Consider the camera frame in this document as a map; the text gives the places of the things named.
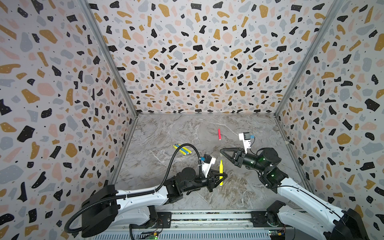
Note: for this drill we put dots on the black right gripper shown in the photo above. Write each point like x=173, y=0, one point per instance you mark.
x=238, y=158

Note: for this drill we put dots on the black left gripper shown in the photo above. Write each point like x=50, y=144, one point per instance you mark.
x=210, y=181

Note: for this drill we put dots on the yellow highlighter pen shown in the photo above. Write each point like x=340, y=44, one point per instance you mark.
x=182, y=151
x=187, y=150
x=221, y=169

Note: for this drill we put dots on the pink highlighter pen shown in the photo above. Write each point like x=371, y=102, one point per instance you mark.
x=219, y=135

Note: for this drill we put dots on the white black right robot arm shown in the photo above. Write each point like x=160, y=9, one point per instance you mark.
x=318, y=218

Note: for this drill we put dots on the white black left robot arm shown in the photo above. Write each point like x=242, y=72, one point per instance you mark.
x=111, y=207

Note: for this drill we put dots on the blue highlighter pen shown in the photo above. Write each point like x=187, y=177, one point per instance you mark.
x=183, y=150

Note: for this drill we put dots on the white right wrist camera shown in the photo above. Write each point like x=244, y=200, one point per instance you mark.
x=246, y=138

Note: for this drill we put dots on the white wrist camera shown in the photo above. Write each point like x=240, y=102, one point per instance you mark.
x=207, y=162
x=246, y=138

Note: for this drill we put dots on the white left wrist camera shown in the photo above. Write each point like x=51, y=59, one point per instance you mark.
x=207, y=162

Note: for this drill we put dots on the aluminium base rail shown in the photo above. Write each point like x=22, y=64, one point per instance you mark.
x=206, y=225

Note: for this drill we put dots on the metal corner post right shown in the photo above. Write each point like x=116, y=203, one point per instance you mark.
x=331, y=14

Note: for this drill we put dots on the metal corner post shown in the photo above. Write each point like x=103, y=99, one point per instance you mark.
x=84, y=5
x=331, y=14

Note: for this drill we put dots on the metal corner post left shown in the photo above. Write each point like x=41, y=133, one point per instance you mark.
x=84, y=5

